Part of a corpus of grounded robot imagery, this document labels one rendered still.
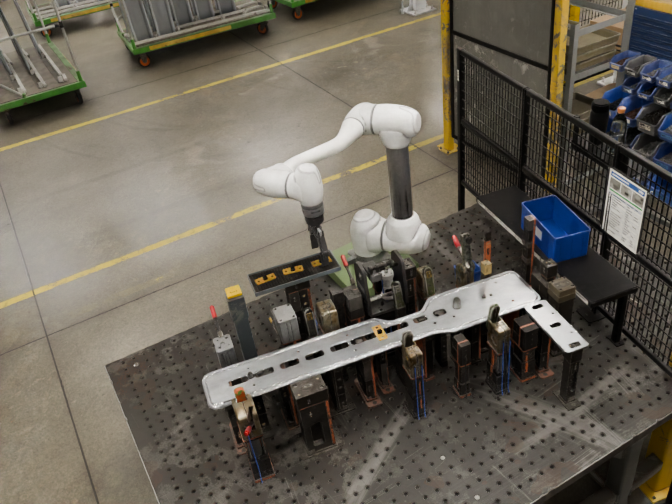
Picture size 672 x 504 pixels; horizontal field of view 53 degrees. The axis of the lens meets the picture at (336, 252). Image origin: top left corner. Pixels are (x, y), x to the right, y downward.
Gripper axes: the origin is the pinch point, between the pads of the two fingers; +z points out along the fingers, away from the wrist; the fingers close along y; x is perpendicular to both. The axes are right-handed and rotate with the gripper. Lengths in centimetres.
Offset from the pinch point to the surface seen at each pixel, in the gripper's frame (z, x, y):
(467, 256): 9, 58, 19
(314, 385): 17, -22, 52
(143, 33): 84, -24, -660
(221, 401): 20, -55, 42
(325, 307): 12.2, -5.7, 18.9
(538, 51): 6, 203, -152
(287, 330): 14.6, -23.1, 22.4
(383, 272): 9.7, 22.7, 12.0
